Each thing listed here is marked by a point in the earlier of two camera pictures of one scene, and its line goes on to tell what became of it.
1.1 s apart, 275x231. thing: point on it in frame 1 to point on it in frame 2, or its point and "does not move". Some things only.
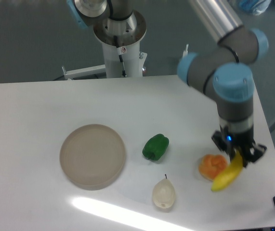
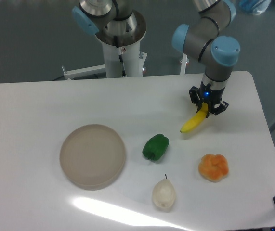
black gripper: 241,134 to 212,96
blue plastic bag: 257,7 does not move
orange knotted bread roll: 212,166 does not move
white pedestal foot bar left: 86,71 does not move
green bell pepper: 155,147 does not move
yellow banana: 230,174 to 196,120
